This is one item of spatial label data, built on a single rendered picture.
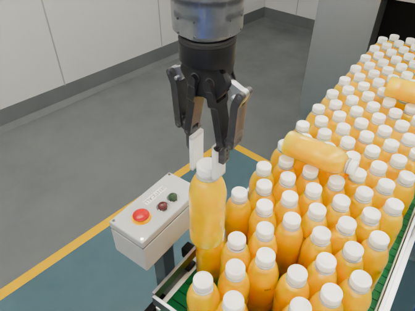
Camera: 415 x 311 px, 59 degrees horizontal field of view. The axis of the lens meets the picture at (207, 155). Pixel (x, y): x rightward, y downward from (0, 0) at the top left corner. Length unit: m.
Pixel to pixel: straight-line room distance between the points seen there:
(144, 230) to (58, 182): 1.93
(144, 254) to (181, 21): 0.51
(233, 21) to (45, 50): 2.98
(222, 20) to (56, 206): 2.19
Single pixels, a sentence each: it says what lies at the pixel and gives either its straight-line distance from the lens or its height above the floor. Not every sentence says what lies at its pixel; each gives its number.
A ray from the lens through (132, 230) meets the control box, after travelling 0.80.
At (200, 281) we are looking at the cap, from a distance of 0.73.
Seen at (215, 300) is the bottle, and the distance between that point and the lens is 0.76.
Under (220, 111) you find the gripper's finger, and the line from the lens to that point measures 0.52.
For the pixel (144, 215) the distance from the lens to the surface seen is 0.81.
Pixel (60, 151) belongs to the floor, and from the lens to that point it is 2.96.
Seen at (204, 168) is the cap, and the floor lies 1.32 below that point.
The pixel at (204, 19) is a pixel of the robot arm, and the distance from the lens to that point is 0.44.
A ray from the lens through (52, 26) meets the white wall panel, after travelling 3.36.
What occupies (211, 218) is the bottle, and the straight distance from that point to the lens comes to 0.65.
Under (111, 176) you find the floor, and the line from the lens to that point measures 2.62.
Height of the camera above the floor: 1.71
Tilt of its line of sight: 39 degrees down
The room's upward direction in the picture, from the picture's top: straight up
